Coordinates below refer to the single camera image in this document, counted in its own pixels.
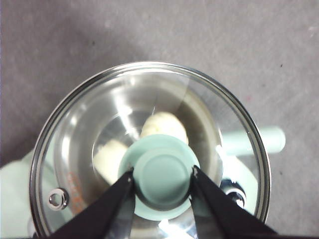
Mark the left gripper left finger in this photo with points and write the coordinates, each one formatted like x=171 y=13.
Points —
x=99 y=216

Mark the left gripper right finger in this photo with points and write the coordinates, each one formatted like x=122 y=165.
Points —
x=224 y=216

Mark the smooth white steamed bun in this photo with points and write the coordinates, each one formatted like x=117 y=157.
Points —
x=107 y=159

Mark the glass pot lid green knob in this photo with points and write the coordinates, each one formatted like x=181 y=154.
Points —
x=162 y=179

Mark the silver control knob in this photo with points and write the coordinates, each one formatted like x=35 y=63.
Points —
x=236 y=196

